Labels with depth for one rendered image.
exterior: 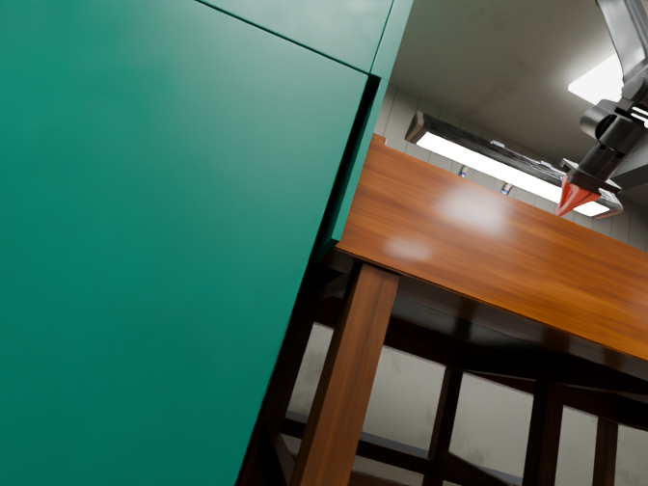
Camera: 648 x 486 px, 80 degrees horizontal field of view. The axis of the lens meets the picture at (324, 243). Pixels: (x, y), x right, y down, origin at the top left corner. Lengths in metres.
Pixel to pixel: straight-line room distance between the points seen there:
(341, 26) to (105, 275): 0.47
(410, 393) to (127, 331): 2.44
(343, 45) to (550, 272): 0.47
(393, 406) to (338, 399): 2.22
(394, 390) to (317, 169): 2.32
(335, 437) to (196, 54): 0.53
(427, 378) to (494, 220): 2.25
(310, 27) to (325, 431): 0.56
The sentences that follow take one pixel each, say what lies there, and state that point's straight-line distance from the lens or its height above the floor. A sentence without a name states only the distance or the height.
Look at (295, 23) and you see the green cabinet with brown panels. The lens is 0.65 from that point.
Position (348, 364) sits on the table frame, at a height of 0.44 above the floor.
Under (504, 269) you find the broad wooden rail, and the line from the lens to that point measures 0.65.
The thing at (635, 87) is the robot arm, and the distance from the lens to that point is 0.88.
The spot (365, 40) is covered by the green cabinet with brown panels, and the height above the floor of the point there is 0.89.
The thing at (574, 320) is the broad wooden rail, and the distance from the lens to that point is 0.72.
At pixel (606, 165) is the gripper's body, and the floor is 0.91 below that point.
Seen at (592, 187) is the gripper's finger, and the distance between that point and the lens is 0.89.
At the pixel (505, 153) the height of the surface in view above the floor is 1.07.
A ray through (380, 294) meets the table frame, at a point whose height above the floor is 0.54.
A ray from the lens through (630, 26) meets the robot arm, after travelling 1.03.
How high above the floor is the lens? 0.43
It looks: 17 degrees up
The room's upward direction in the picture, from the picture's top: 18 degrees clockwise
